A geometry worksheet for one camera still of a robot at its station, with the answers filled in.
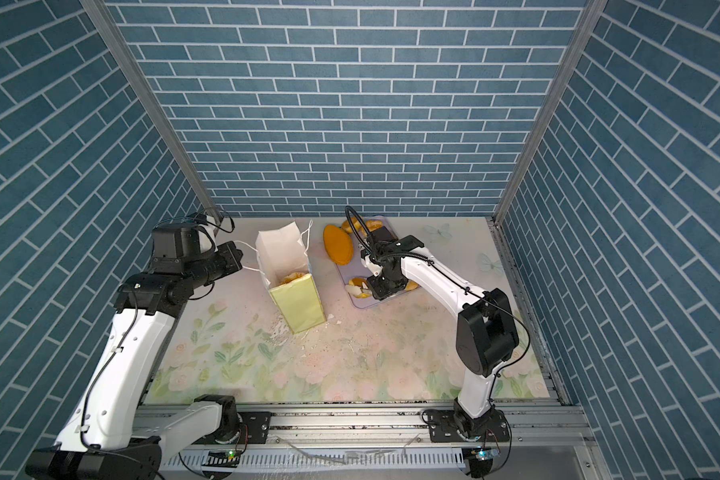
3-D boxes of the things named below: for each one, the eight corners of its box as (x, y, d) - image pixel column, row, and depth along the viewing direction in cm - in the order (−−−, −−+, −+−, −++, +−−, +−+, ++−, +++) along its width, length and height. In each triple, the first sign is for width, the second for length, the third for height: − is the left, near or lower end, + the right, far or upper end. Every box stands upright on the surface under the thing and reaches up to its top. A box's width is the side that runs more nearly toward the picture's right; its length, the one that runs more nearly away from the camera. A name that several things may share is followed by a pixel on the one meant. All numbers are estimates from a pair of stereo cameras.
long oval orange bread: (321, 267, 108) (319, 260, 104) (326, 231, 119) (325, 224, 116) (351, 267, 108) (350, 260, 105) (353, 231, 119) (353, 224, 116)
